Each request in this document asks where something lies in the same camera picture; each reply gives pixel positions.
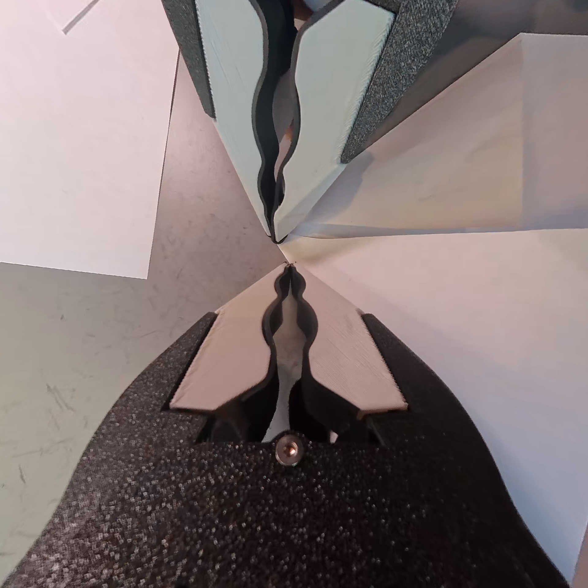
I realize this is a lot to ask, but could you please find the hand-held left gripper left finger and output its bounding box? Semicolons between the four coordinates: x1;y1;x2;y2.
168;263;293;441

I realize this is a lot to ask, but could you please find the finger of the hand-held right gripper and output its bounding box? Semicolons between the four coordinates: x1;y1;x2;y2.
272;0;397;244
195;0;295;244

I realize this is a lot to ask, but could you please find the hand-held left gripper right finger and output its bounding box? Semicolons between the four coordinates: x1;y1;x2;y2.
288;263;409;443

